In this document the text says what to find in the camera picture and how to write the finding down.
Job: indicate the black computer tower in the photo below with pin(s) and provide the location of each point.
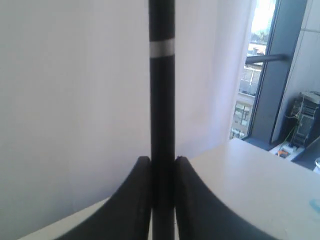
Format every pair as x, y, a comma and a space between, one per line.
306, 111

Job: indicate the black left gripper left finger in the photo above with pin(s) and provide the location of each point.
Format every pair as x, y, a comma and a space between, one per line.
126, 214

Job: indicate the black paintbrush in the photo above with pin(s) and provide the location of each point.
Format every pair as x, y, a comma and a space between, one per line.
162, 115

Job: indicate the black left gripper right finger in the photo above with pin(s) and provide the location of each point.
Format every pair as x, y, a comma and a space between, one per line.
201, 215

